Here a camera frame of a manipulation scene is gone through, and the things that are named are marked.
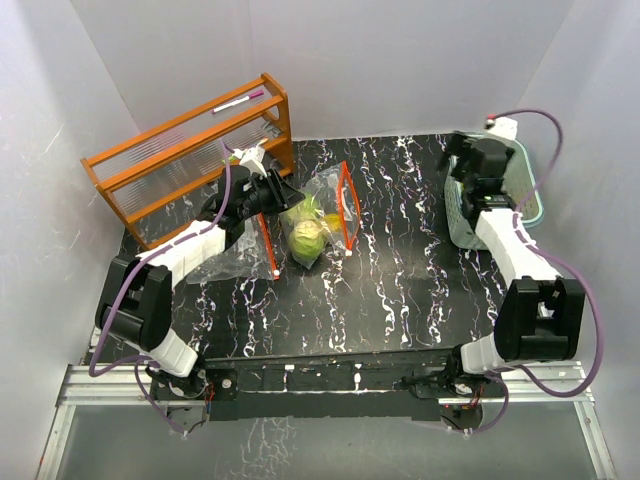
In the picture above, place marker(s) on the green fake cabbage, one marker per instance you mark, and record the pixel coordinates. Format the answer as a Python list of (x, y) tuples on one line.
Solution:
[(307, 209), (307, 241)]

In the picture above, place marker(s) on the pink capped white marker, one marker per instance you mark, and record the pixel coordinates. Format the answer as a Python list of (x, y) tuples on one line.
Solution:
[(237, 101)]

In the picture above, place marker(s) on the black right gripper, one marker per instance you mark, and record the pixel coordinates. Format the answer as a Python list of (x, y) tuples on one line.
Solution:
[(457, 145)]

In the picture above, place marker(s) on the orange wooden shelf rack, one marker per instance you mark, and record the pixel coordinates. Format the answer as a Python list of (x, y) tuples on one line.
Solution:
[(153, 181)]

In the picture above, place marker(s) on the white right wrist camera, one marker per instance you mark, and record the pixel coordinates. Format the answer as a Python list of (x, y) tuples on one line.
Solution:
[(503, 127)]

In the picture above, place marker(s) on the clear zip bag red seal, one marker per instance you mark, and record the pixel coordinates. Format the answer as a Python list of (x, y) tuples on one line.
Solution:
[(252, 256)]

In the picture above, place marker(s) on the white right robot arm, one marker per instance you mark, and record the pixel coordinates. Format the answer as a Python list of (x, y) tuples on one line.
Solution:
[(540, 317)]

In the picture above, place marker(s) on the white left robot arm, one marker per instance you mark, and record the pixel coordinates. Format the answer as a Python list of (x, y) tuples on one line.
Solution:
[(135, 305)]

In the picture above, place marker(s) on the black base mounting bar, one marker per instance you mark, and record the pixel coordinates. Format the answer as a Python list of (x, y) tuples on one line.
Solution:
[(387, 383)]

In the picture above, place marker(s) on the teal plastic basket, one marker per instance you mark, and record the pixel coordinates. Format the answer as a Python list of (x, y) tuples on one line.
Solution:
[(518, 182)]

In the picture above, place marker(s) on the aluminium frame rail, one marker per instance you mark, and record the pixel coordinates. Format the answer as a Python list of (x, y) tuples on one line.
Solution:
[(103, 430)]

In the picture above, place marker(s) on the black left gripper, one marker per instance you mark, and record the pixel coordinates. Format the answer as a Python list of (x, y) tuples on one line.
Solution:
[(282, 195)]

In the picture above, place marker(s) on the yellow fake fruit piece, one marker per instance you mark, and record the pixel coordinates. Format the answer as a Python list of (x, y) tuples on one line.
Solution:
[(332, 222)]

